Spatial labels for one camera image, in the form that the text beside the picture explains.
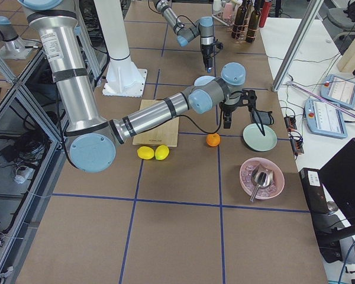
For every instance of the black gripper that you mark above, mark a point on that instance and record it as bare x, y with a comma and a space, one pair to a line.
228, 108
206, 50

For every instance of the light blue plate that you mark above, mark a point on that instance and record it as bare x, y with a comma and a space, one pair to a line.
203, 80

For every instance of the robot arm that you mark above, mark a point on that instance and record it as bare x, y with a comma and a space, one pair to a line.
97, 126
187, 30

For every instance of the mint green plate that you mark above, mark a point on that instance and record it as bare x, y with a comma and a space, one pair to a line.
257, 141

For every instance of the dark grey folded cloth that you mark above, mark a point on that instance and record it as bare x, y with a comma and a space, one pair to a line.
267, 117

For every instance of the orange mandarin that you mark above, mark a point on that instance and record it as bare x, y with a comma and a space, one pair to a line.
213, 140

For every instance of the dark green wine bottle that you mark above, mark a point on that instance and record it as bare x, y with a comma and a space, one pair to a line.
239, 18

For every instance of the pink plastic cup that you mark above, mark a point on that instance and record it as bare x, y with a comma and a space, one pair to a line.
227, 11

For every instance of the white plastic cup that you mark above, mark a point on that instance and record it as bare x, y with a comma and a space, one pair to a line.
216, 6

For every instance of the metal scoop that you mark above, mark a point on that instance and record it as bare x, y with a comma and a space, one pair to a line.
262, 177

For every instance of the pink bowl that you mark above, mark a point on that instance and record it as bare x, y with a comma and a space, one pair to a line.
269, 192

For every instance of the red cylinder tube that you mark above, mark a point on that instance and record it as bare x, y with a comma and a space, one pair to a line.
264, 13

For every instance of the bamboo cutting board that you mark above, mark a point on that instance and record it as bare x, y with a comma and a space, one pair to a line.
165, 134

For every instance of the blue teach pendant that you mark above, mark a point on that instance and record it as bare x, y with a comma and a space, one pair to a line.
339, 90
324, 119

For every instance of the yellow lemon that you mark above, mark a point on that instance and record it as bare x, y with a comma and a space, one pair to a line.
145, 152
161, 152

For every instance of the black monitor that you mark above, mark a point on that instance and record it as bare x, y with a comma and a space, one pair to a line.
338, 177

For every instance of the black computer box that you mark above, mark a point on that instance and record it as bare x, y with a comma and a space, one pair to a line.
333, 238

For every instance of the copper wire bottle rack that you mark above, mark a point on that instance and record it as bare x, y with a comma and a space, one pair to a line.
243, 32

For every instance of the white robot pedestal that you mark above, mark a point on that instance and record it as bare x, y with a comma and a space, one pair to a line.
123, 78

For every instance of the aluminium frame post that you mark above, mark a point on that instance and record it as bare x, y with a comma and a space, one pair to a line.
301, 32

